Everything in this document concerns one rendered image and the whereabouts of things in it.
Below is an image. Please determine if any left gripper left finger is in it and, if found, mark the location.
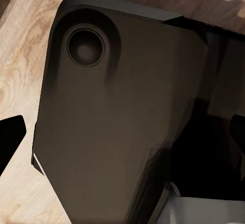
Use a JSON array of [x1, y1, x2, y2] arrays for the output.
[[0, 115, 27, 176]]

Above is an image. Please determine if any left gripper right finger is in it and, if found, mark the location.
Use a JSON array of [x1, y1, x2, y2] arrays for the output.
[[229, 114, 245, 156]]

